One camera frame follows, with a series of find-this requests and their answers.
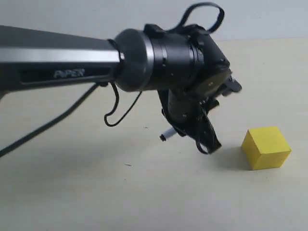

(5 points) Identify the yellow cube block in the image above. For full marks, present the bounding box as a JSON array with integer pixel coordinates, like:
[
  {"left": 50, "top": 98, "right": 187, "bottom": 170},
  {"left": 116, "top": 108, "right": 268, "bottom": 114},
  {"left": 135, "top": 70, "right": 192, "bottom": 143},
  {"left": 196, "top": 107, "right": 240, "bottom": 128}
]
[{"left": 241, "top": 127, "right": 292, "bottom": 170}]

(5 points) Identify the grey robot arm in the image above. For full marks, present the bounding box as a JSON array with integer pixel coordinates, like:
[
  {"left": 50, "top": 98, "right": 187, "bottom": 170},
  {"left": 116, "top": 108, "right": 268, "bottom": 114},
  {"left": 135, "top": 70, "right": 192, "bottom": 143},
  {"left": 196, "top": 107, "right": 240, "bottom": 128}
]
[{"left": 0, "top": 24, "right": 242, "bottom": 155}]

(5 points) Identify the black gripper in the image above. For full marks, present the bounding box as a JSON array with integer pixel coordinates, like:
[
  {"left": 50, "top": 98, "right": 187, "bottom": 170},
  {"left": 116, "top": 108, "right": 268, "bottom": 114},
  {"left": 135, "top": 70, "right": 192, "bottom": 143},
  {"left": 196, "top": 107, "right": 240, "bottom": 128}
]
[{"left": 158, "top": 36, "right": 242, "bottom": 154}]

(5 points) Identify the black and white marker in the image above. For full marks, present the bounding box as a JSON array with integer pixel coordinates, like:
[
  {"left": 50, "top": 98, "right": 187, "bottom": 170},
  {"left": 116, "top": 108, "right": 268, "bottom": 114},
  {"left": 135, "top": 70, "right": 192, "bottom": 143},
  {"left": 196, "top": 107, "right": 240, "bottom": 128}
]
[{"left": 159, "top": 128, "right": 177, "bottom": 141}]

